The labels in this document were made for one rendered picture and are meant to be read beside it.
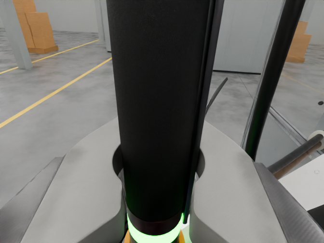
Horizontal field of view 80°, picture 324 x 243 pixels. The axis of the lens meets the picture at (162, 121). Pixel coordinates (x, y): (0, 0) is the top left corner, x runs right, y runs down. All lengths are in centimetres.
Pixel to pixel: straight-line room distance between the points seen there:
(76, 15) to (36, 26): 601
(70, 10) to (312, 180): 1404
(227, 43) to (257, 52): 81
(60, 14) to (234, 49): 1123
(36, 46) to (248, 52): 682
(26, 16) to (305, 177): 828
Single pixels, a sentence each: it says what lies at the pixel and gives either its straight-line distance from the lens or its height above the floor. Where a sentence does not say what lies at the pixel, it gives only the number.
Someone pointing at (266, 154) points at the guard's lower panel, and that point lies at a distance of 147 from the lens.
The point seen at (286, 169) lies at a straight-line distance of 30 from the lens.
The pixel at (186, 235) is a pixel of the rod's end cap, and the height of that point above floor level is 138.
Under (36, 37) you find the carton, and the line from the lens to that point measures 834.
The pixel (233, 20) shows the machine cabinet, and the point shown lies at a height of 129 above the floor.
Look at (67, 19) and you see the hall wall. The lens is 1437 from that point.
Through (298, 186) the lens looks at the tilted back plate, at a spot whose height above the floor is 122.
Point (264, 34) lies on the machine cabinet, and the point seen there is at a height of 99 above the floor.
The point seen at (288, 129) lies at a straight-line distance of 127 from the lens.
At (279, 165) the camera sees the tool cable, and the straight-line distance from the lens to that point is 27.
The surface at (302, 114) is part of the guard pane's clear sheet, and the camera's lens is 122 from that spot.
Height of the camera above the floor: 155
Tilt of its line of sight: 31 degrees down
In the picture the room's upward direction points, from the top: 2 degrees clockwise
